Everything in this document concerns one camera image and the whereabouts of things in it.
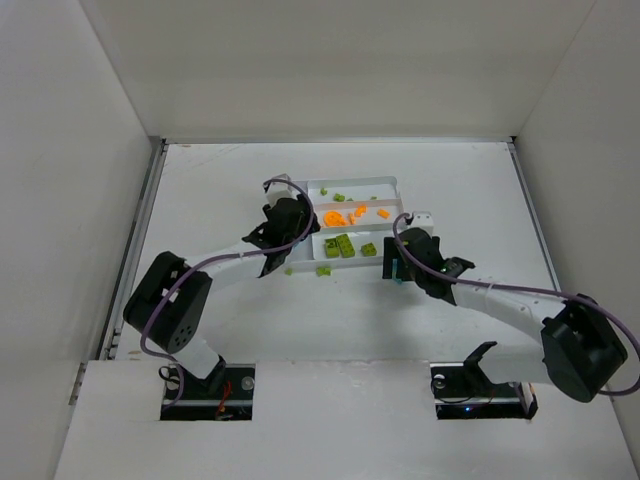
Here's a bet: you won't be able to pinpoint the teal and green duplo stack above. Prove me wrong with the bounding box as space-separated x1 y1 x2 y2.
392 258 403 284

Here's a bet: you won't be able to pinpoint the orange lego pieces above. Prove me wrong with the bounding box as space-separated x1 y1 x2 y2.
318 202 394 228

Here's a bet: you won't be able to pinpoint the small green lego pieces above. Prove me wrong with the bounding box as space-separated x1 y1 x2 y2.
283 185 387 276

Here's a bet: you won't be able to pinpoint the small green duplo brick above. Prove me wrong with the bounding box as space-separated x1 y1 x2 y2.
360 242 378 257

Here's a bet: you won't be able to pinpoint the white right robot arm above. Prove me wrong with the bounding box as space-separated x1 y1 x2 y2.
382 228 628 403

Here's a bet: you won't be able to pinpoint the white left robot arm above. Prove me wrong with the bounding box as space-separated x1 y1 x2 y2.
123 194 319 390

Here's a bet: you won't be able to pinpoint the white divided tray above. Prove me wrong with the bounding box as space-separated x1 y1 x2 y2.
286 176 404 272

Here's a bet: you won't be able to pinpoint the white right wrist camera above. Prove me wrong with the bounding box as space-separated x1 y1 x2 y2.
405 211 434 235

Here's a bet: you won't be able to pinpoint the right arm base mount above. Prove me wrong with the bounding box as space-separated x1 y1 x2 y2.
430 341 538 421

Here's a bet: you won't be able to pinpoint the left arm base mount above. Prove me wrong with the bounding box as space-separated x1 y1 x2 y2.
159 364 256 422

